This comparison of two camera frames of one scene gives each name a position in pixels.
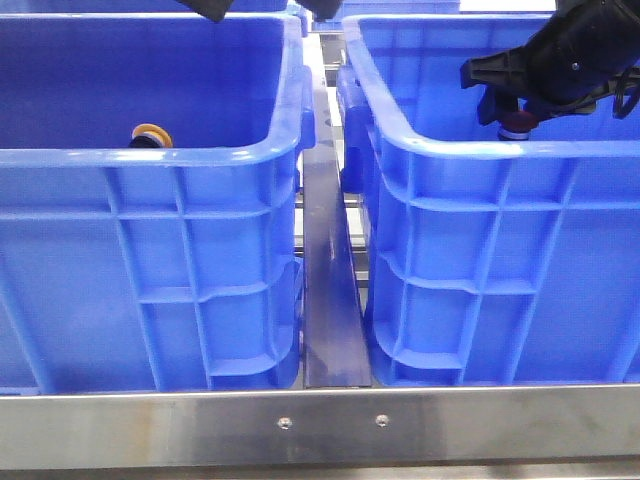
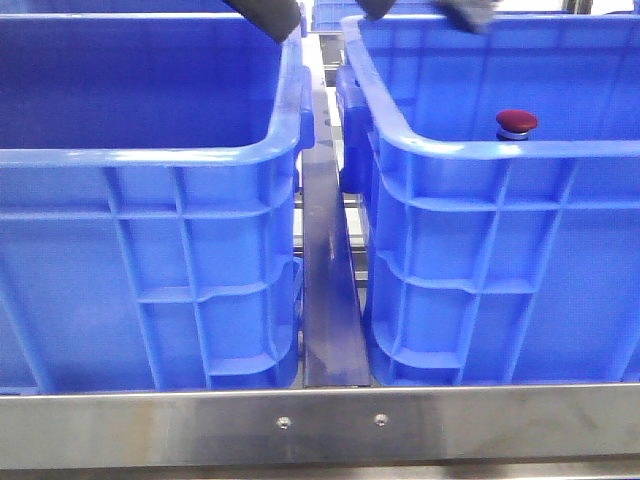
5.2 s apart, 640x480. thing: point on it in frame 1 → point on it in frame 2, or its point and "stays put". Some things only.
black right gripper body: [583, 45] → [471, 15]
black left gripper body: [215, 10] → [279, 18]
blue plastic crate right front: [491, 262] stays put
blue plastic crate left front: [134, 271] stays put
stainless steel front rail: [321, 428] stays put
